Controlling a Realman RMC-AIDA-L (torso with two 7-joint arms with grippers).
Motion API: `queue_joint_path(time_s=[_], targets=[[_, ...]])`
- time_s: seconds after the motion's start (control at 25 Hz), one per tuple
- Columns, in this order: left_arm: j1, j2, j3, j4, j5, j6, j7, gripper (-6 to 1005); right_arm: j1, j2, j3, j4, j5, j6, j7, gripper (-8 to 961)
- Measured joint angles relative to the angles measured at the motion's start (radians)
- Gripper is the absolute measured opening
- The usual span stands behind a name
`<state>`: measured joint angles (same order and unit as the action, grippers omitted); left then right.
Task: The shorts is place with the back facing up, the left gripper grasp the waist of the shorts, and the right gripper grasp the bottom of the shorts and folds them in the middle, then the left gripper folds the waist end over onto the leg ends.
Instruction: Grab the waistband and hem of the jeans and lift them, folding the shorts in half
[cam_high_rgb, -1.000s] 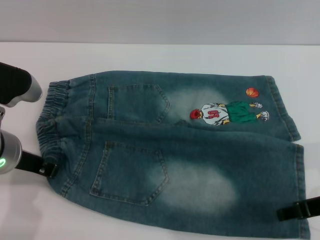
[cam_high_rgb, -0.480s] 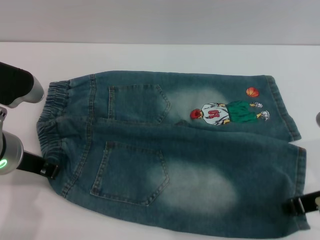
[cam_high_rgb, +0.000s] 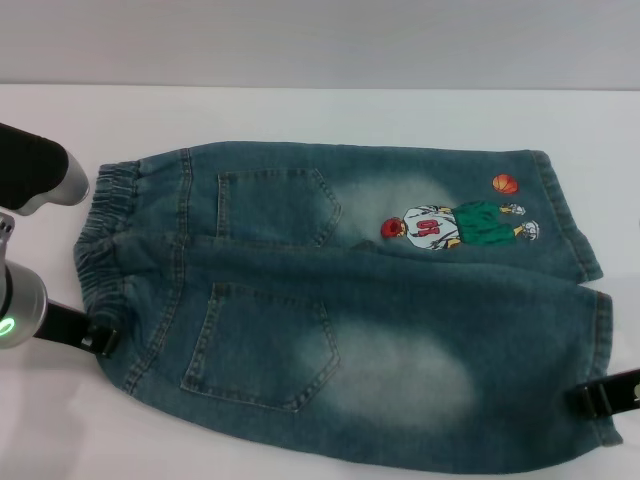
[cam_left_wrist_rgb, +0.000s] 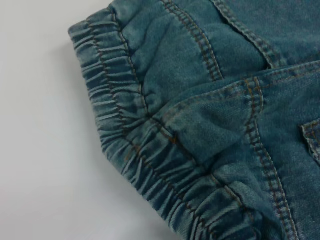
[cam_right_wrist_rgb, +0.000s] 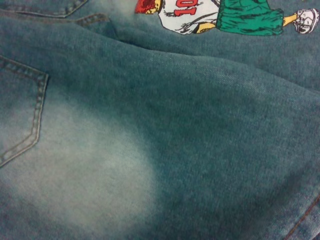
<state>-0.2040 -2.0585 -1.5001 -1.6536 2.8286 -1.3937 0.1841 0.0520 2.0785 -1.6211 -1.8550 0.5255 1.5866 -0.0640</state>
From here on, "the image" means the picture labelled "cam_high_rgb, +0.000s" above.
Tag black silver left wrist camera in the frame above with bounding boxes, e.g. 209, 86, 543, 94
0, 122, 91, 217

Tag blue denim shorts with embroidery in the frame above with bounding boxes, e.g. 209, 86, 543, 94
73, 142, 626, 449

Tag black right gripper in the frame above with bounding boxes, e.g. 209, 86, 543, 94
567, 368, 640, 419

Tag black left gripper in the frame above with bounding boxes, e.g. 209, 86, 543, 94
44, 298, 121, 360

